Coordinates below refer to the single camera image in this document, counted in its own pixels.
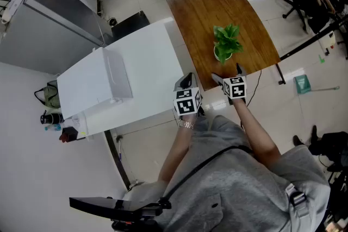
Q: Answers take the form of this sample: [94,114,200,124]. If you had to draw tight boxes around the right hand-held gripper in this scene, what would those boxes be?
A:
[211,62,247,105]

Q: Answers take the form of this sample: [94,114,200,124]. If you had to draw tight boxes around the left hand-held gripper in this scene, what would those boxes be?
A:
[173,72,205,118]

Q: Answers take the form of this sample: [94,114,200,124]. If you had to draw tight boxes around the green plant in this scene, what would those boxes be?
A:
[213,23,245,66]

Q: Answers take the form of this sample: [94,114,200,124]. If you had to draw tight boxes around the person's right forearm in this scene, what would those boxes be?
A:
[232,98,282,171]

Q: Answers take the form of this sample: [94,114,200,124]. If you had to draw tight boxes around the person's left forearm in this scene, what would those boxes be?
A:
[157,114,198,185]

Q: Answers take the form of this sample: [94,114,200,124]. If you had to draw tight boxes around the white cabinet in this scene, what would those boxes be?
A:
[56,20,185,142]

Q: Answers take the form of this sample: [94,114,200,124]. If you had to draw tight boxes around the silver wristwatch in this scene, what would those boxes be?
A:
[177,120,196,130]

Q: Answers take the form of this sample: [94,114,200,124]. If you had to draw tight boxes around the brown wooden table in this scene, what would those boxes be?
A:
[158,0,287,92]

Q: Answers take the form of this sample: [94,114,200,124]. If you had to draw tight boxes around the green dustpan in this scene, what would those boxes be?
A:
[293,74,341,95]

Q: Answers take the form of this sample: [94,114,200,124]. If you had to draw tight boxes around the black stand bar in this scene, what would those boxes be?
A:
[279,17,348,61]

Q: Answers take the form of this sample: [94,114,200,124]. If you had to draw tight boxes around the black office chair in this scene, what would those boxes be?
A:
[274,0,331,35]

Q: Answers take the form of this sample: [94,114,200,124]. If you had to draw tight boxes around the black shoes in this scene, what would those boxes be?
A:
[292,124,319,148]

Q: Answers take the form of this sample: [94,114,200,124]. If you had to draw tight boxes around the white control box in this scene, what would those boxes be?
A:
[320,30,337,55]

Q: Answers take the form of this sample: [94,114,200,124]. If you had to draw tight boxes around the person's grey shirt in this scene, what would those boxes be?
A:
[123,114,332,232]

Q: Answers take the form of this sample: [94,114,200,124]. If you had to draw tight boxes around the black bag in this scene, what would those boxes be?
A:
[309,131,348,165]

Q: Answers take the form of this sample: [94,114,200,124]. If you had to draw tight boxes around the red and black box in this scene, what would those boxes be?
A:
[59,126,80,143]

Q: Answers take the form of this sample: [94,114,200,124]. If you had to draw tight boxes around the green bag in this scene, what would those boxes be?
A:
[34,80,61,109]

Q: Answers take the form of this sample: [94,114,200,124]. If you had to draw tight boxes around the black flask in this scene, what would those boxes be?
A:
[40,110,65,126]

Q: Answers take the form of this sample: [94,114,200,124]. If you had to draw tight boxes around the black chest-mounted device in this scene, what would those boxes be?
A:
[69,196,172,232]

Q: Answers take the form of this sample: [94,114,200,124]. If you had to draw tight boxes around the grey refrigerator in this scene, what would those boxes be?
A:
[0,0,114,76]

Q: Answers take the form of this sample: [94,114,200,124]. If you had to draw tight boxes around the black cable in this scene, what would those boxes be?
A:
[245,68,263,107]

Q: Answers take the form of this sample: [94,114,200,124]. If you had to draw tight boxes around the black shoulder strap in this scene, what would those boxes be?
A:
[160,145,254,203]

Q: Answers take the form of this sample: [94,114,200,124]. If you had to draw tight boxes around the grey strap with buckle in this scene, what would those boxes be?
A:
[284,183,311,220]

